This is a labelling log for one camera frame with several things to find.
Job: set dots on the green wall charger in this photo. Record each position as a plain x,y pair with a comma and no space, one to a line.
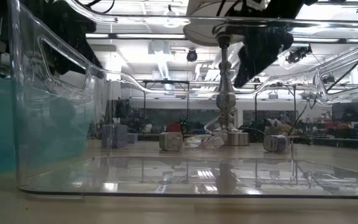
171,142

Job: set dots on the black monitor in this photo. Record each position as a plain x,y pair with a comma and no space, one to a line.
346,112

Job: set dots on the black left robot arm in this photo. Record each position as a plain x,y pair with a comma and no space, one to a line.
48,12

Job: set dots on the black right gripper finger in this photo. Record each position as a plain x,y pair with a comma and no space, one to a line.
255,53
281,43

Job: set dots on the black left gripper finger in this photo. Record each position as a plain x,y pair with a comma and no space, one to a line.
85,63

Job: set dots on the black frame stand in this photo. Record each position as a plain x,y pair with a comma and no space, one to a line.
166,81
255,102

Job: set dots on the light blue wall charger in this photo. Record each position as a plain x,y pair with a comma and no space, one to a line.
114,136
132,138

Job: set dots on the clear plastic bin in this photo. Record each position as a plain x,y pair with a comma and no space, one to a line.
179,177

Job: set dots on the purple wall charger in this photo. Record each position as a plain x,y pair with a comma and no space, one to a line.
275,143

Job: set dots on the black round hanging camera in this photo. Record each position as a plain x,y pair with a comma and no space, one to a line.
192,55

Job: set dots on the red wall charger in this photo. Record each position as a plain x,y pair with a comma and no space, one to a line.
174,127

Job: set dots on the silver table lamp white shade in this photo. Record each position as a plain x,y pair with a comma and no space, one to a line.
225,99

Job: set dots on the black ceiling spotlight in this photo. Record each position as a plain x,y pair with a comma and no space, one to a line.
297,55

